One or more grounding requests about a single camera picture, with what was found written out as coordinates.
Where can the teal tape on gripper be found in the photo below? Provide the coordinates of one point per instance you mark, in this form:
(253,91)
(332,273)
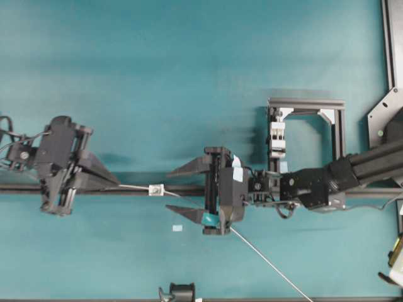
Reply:
(210,220)

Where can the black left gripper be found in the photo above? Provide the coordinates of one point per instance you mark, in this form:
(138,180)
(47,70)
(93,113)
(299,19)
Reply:
(61,149)

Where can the white circuit breaker block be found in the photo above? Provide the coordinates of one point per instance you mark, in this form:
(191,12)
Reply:
(277,140)

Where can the black extrusion frame stand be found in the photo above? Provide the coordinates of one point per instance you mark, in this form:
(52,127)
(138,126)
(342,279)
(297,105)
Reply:
(314,132)

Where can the pale tape patch on table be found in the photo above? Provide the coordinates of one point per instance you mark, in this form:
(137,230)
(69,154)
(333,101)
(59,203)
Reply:
(177,228)

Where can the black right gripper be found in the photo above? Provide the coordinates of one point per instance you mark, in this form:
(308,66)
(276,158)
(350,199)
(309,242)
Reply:
(223,196)

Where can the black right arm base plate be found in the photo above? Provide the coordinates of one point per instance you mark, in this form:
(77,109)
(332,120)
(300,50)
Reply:
(390,106)

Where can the yellow black object at edge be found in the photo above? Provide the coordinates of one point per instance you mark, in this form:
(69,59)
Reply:
(394,277)

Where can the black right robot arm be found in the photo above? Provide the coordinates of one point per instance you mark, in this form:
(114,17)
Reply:
(316,188)

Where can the grey corner bracket with hole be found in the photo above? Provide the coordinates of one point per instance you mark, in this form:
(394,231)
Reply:
(156,190)

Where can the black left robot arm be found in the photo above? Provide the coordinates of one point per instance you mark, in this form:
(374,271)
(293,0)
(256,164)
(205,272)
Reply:
(21,151)

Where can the black clamp at table edge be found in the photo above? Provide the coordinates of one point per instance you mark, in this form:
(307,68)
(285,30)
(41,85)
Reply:
(178,293)

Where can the black aluminium extrusion rail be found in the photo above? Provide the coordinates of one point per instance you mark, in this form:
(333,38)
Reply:
(190,190)

